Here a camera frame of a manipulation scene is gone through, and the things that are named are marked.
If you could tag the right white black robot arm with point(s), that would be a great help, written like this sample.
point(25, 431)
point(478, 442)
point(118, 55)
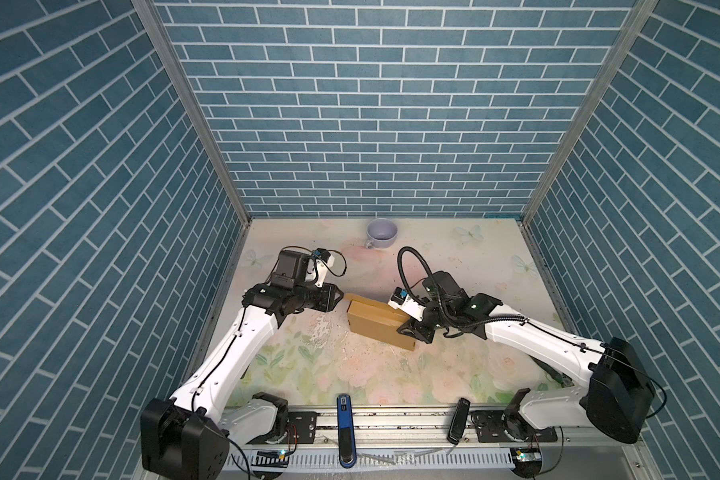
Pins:
point(605, 386)

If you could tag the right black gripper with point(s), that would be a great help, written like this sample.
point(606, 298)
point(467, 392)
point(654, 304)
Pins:
point(416, 329)

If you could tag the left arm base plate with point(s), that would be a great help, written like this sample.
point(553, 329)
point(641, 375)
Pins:
point(302, 423)

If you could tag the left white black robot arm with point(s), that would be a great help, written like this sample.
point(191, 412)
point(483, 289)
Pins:
point(182, 436)

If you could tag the right green controller board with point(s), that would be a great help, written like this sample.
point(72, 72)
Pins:
point(526, 456)

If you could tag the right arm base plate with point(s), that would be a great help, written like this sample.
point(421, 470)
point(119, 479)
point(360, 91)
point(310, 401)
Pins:
point(491, 426)

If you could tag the aluminium front rail frame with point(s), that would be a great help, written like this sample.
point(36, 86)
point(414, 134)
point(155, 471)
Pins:
point(580, 453)

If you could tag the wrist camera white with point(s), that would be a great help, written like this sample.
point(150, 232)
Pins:
point(322, 262)
point(402, 300)

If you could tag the brown cardboard box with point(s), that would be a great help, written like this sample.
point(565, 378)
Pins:
point(378, 321)

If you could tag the blue black handheld tool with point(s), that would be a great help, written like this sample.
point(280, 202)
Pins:
point(345, 432)

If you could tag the lavender ceramic cup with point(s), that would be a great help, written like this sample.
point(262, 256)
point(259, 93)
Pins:
point(381, 233)

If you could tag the black handheld device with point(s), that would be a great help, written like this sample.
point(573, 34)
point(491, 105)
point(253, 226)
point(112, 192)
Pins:
point(458, 421)

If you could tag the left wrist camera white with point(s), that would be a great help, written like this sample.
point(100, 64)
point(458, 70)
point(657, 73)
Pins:
point(322, 262)

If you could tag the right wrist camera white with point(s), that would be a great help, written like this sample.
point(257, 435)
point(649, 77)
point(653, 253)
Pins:
point(402, 300)

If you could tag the white slotted cable duct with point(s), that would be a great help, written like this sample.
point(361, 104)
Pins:
point(325, 460)

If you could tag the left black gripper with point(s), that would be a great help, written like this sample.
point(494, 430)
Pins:
point(328, 300)

